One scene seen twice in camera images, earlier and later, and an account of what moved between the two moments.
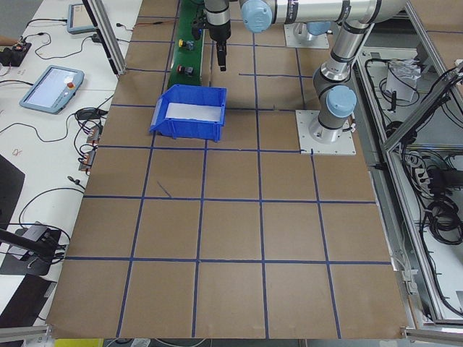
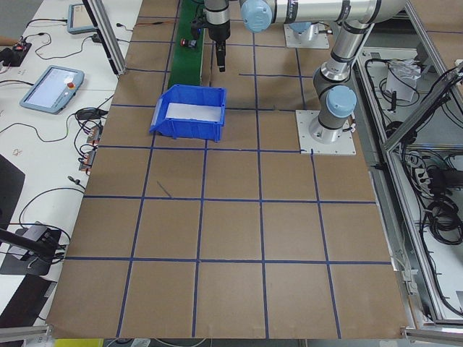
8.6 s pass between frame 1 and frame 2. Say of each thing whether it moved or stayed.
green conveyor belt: stayed
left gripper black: stayed
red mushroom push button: moved
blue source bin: stayed
